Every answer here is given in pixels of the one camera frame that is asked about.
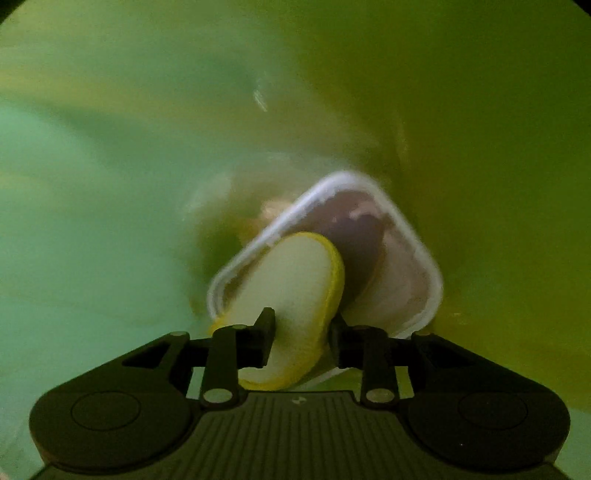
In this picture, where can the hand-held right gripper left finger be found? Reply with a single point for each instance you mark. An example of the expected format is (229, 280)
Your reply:
(261, 337)

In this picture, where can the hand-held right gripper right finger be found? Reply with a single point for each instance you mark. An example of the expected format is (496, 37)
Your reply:
(341, 344)

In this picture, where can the round yellow sponge pad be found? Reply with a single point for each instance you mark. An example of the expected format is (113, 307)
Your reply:
(295, 286)

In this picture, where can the red plastic food tray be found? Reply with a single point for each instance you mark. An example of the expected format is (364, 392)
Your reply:
(401, 277)

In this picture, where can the green trash bag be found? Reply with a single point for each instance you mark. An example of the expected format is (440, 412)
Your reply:
(138, 138)

